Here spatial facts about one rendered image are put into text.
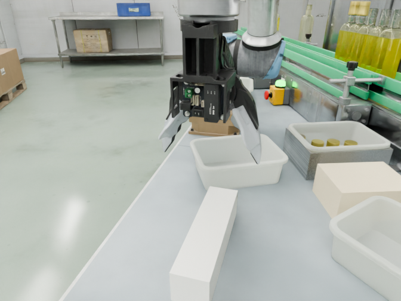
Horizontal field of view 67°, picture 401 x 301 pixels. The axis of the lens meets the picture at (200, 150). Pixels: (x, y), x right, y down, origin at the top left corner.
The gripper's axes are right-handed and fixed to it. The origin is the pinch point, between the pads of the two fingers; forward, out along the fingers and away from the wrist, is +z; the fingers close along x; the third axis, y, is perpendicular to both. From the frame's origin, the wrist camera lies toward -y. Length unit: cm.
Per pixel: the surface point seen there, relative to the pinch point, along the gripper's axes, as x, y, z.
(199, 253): 0.2, 7.1, 13.8
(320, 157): 20.6, -31.4, 13.2
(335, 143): 25, -42, 13
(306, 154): 17.2, -32.2, 13.2
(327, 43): 28, -136, -1
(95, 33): -342, -483, 35
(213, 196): -1.3, -8.4, 13.8
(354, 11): 30, -88, -18
